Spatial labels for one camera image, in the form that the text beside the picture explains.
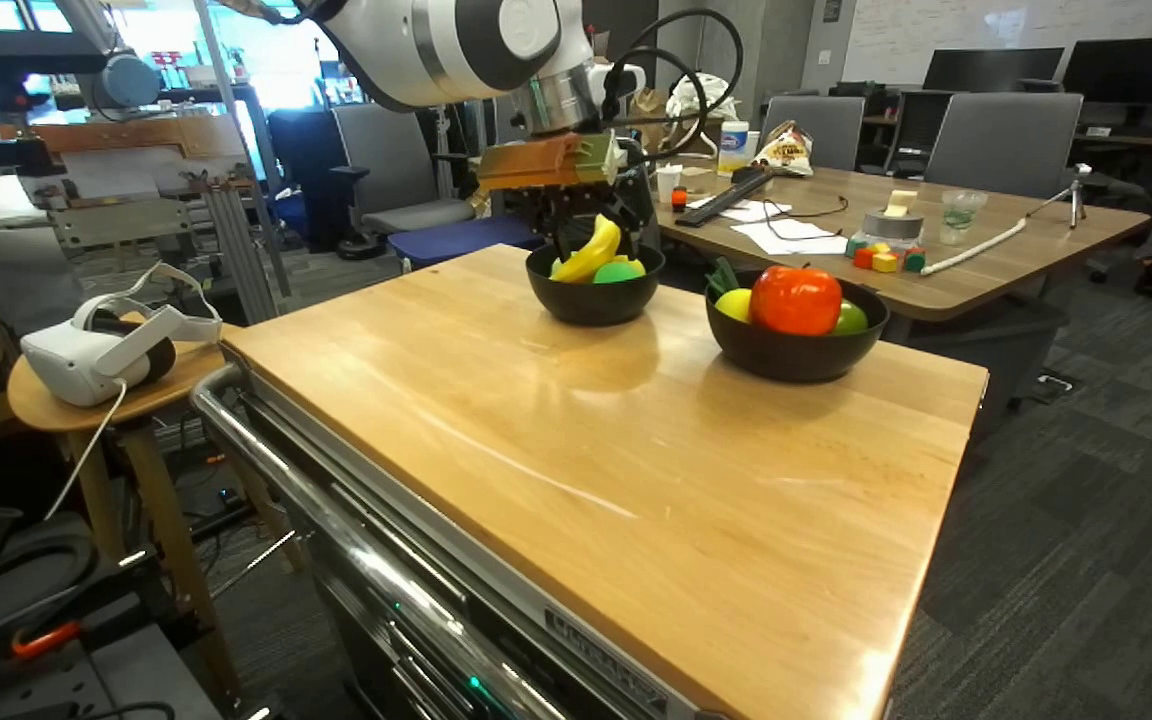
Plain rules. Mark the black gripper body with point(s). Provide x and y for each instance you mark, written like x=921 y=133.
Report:
x=598 y=202

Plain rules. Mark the yellow toy banana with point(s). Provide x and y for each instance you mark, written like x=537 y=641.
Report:
x=588 y=251

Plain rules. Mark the dark green foam ball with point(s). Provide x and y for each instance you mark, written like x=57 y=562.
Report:
x=621 y=275

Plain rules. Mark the black plastic bowl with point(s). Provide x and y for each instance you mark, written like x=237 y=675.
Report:
x=799 y=357
x=598 y=304

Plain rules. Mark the grey arm with blue joint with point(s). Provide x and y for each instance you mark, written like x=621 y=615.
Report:
x=123 y=78

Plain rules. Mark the white paper cup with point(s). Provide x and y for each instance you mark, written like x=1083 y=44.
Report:
x=671 y=181

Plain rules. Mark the black long bar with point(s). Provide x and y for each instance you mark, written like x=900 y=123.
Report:
x=726 y=193

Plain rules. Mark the white bottle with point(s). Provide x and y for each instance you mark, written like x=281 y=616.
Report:
x=733 y=144

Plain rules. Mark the white paper sheet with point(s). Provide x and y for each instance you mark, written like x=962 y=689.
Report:
x=790 y=237

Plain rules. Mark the tan crumpled bag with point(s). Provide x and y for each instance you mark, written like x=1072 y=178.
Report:
x=785 y=148

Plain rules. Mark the grey chair with blue seat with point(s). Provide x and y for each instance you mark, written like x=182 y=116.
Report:
x=396 y=162

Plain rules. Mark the orange fruit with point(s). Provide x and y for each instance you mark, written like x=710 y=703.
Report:
x=799 y=302

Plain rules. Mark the grey office chair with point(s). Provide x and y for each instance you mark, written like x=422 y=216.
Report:
x=1003 y=140
x=818 y=131

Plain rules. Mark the red toy block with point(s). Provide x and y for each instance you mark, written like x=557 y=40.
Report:
x=867 y=259

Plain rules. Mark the green toy lime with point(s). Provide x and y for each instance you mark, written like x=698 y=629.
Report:
x=848 y=318

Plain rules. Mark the white cart with wooden top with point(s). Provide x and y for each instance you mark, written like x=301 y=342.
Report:
x=602 y=467

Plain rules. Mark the yellow toy block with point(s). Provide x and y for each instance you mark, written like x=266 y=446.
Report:
x=885 y=259

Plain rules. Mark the clear plastic food container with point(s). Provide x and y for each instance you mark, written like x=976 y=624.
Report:
x=897 y=221

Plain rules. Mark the green toy block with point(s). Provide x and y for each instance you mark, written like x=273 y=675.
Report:
x=914 y=261

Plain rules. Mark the clear plastic cup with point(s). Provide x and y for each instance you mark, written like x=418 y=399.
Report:
x=962 y=208

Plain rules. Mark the white plastic rod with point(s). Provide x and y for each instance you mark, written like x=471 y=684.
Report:
x=976 y=246

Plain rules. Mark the wooden office desk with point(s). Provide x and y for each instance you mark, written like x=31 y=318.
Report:
x=1003 y=261

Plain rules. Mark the black computer monitor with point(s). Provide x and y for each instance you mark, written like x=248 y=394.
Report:
x=1143 y=69
x=990 y=65

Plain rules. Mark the small tabletop tripod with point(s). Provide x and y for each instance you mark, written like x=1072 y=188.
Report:
x=1072 y=193

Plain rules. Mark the white VR headset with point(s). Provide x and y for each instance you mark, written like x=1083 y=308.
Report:
x=81 y=362

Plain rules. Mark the round wooden stool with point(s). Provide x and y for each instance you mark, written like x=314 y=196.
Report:
x=38 y=409

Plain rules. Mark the tan wrist camera mount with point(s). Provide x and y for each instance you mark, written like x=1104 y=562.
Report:
x=537 y=162

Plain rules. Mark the aluminium frame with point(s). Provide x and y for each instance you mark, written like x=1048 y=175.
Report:
x=243 y=242

